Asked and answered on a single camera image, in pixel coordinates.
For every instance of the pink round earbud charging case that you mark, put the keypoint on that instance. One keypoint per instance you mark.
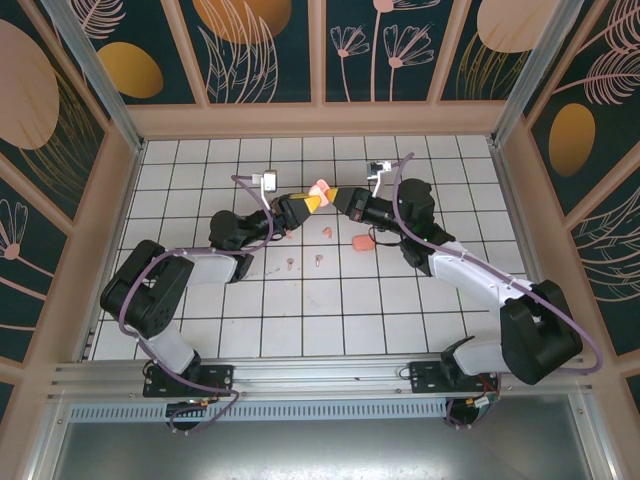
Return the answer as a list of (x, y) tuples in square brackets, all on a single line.
[(319, 190)]

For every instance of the pink rectangular earbud charging case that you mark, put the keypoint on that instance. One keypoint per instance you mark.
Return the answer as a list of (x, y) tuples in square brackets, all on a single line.
[(363, 243)]

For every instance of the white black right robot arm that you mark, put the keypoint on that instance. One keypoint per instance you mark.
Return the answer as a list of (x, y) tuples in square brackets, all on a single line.
[(470, 275)]

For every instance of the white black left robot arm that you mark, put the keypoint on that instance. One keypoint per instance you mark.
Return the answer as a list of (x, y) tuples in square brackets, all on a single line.
[(150, 290)]

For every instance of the grey metal panel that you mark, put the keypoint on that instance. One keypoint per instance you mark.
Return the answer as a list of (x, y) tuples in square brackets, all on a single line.
[(320, 450)]

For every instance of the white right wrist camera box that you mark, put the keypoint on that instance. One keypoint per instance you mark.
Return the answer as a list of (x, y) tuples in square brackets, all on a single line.
[(375, 170)]

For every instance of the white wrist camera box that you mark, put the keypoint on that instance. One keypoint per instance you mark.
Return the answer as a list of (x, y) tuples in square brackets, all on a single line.
[(270, 181), (375, 170)]

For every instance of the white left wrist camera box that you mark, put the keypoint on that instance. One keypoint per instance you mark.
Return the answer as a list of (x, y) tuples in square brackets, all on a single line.
[(270, 181)]

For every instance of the aluminium table side rail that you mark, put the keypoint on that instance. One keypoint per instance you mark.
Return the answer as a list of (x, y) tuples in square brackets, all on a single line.
[(125, 200), (511, 200)]

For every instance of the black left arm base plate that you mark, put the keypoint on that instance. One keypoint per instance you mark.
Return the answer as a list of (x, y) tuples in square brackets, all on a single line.
[(215, 380)]

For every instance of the aluminium mounting rail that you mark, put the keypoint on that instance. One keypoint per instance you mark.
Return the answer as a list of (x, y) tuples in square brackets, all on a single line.
[(320, 372)]

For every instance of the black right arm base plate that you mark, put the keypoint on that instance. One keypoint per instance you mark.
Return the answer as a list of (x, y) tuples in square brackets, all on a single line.
[(425, 380)]

